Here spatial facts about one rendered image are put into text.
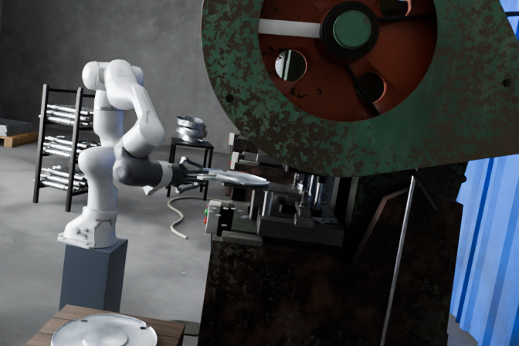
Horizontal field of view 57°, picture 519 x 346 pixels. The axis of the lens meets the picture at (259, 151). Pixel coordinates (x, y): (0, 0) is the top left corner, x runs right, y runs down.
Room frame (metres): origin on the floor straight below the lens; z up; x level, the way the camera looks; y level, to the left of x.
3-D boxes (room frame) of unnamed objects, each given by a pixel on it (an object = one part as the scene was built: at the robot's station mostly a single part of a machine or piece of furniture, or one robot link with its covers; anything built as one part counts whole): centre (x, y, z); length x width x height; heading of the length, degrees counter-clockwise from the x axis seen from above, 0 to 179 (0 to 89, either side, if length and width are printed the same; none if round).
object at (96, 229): (1.85, 0.62, 0.52); 0.22 x 0.19 x 0.14; 84
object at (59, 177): (3.87, 1.51, 0.47); 0.46 x 0.43 x 0.95; 72
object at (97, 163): (1.81, 0.60, 0.71); 0.18 x 0.11 x 0.25; 158
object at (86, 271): (1.84, 0.58, 0.23); 0.18 x 0.18 x 0.45; 84
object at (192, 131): (4.83, 0.69, 0.40); 0.45 x 0.40 x 0.79; 14
